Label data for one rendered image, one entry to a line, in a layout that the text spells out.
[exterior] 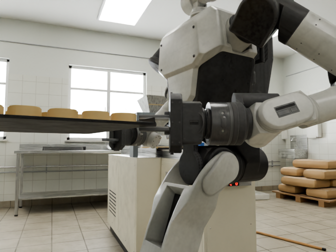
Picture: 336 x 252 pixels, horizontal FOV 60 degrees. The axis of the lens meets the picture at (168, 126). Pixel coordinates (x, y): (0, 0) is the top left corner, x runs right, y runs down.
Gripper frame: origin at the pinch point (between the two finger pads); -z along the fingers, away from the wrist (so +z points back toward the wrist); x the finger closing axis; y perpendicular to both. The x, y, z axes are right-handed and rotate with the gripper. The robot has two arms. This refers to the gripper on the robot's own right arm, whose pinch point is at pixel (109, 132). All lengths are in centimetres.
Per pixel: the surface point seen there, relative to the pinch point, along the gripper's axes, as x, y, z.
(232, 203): -36, 21, 82
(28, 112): 0, 24, -51
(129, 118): 0.0, 32.9, -36.3
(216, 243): -56, 14, 74
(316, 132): 27, 67, 558
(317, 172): -42, 65, 446
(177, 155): -10, -19, 96
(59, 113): 0, 26, -47
